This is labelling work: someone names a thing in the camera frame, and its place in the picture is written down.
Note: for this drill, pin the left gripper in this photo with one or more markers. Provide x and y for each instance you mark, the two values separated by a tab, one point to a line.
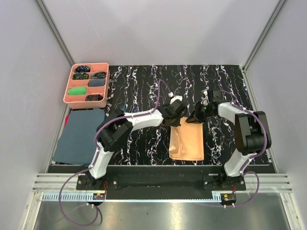
177	123

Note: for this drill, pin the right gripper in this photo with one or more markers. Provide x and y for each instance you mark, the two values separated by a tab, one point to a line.
195	116

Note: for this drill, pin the peach cloth napkin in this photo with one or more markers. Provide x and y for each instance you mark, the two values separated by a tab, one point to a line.
186	142

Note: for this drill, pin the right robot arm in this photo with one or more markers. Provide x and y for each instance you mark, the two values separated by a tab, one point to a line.
252	135

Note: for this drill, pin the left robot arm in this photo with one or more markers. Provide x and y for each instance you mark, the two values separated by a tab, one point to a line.
113	133

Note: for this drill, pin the blue grey folded napkin stack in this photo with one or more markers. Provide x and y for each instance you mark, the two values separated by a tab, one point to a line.
76	143

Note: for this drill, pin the black marble pattern mat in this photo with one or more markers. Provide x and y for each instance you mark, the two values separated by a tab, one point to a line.
139	88

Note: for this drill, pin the blue plastic fork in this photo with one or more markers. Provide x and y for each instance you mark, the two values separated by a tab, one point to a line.
123	108

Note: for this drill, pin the blue patterned roll right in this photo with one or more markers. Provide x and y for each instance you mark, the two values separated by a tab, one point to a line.
99	75

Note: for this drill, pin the dark patterned cloth roll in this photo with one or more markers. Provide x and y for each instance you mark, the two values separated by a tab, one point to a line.
94	97

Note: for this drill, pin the grey folded cloth in tray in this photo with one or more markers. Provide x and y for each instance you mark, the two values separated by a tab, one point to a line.
96	83

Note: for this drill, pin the pink divided organizer tray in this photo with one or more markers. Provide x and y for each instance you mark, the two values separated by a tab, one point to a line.
79	102

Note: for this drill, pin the blue yellow patterned roll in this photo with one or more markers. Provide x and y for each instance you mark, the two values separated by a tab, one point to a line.
80	76

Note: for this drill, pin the green rolled cloth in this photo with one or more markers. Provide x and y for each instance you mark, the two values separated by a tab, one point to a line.
75	91

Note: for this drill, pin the blue patterned roll top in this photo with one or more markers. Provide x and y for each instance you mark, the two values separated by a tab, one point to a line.
82	68

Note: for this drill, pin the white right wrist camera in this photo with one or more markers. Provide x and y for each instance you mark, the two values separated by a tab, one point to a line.
204	96

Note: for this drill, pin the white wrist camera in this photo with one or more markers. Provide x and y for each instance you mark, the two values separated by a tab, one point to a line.
174	97
204	96

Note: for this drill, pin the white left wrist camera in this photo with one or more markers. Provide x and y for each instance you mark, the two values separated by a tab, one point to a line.
174	97

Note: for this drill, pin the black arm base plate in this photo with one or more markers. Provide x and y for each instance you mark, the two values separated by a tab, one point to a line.
208	178

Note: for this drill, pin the right rear aluminium post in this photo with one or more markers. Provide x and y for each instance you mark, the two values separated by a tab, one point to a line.
269	24

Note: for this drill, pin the aluminium post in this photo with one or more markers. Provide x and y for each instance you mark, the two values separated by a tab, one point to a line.
269	24
51	24

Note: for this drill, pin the aluminium frame rail front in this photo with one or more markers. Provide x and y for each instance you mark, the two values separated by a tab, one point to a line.
55	187

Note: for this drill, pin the left rear aluminium post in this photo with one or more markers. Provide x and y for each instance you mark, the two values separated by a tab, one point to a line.
51	24

